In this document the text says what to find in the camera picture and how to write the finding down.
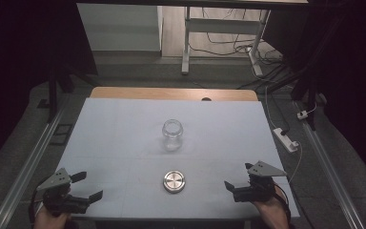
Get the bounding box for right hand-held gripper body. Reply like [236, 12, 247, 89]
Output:
[233, 160, 288, 204]

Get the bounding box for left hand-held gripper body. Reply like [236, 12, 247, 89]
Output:
[35, 167, 91, 218]

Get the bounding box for silver metal jar lid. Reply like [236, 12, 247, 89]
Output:
[162, 170, 187, 195]

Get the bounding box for clear glass jar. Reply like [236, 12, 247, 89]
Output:
[161, 118, 185, 153]

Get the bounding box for person's left hand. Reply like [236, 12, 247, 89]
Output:
[32, 206, 73, 229]

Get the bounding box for person's right hand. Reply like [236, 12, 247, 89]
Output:
[252, 185, 291, 229]

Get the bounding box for white power strip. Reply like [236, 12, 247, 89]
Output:
[273, 127, 300, 154]

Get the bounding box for white table mat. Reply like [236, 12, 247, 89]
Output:
[54, 97, 301, 221]

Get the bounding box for black metal stand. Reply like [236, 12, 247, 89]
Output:
[256, 61, 319, 132]
[37, 58, 100, 124]

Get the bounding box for wooden table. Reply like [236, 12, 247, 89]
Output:
[90, 86, 259, 102]

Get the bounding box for metal floor rail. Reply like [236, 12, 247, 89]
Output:
[294, 100, 366, 229]
[0, 94, 70, 229]

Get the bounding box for thin white cable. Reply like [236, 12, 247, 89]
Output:
[287, 140, 304, 184]

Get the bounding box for white power strip cable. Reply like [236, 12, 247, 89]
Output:
[264, 85, 279, 131]

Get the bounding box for tangle of black cables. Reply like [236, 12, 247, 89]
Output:
[189, 7, 284, 66]

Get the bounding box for white desk frame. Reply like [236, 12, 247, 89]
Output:
[181, 6, 272, 77]

